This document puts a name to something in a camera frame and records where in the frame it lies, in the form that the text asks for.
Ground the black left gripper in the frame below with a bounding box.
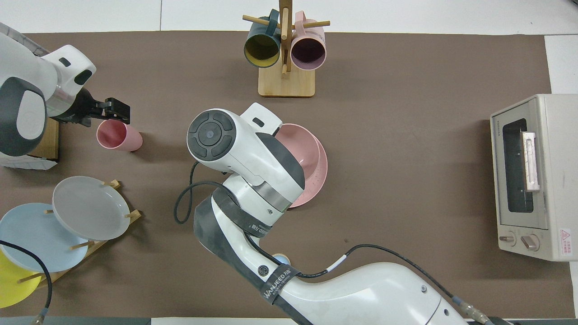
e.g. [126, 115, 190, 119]
[52, 88, 131, 127]

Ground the pink tumbler cup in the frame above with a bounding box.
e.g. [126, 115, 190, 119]
[96, 118, 143, 152]

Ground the pink bowl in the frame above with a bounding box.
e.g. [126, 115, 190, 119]
[275, 124, 321, 179]

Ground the grey plate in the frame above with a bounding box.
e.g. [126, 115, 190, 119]
[52, 176, 131, 241]

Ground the wooden plate rack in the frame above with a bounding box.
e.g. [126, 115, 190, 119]
[17, 180, 142, 289]

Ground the light blue plate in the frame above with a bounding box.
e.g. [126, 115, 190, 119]
[0, 203, 89, 273]

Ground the dark teal mug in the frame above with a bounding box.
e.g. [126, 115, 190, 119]
[244, 9, 283, 69]

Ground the wooden mug tree stand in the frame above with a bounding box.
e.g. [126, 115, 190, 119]
[242, 0, 331, 98]

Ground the pale pink mug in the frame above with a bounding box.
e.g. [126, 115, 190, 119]
[290, 11, 326, 71]

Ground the pink speckled plate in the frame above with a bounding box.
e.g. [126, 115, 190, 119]
[287, 135, 328, 209]

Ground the yellow plate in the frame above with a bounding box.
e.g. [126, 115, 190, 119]
[0, 249, 42, 309]

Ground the brown table mat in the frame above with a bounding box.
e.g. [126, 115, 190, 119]
[0, 31, 576, 319]

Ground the beige toaster oven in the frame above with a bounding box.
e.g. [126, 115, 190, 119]
[490, 94, 578, 262]

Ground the wooden shelf with wire basket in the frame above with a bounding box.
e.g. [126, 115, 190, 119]
[0, 23, 60, 170]

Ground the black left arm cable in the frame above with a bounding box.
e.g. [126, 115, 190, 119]
[0, 239, 52, 325]

